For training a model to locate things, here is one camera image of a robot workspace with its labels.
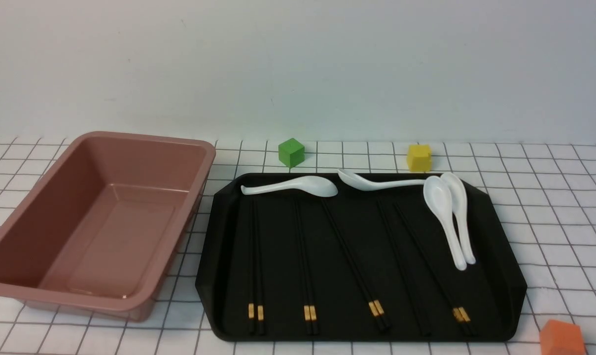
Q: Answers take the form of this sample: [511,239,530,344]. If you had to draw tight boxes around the black chopstick gold band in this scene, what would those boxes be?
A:
[252,200,266,336]
[393,202,471,337]
[320,199,390,333]
[248,199,256,335]
[320,198,386,333]
[298,203,319,336]
[401,207,477,336]
[293,201,315,336]

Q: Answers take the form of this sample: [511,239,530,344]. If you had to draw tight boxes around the white spoon left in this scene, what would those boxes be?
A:
[241,176,338,198]

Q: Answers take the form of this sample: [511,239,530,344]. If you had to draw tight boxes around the white spoon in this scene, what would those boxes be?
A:
[440,172,476,265]
[337,169,425,191]
[422,176,467,271]
[241,176,338,198]

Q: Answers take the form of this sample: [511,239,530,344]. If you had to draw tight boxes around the green cube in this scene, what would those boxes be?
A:
[278,139,305,169]

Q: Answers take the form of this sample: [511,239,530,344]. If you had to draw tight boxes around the white spoon top middle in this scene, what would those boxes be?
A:
[337,169,425,191]

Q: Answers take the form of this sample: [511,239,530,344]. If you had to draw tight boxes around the black plastic tray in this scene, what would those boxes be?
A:
[196,173,527,342]

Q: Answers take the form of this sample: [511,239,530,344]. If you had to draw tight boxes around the yellow cube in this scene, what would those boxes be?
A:
[407,144,432,173]

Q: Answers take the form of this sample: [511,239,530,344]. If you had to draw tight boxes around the white spoon front right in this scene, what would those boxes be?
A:
[422,176,467,271]

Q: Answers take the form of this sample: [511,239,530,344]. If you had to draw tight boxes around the white spoon rear right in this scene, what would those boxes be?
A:
[440,172,476,265]

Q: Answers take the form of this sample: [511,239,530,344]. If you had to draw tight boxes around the pink plastic bin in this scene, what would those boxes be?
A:
[0,131,216,322]

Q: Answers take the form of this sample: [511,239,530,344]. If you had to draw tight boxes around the orange cube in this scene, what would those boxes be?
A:
[539,319,586,355]

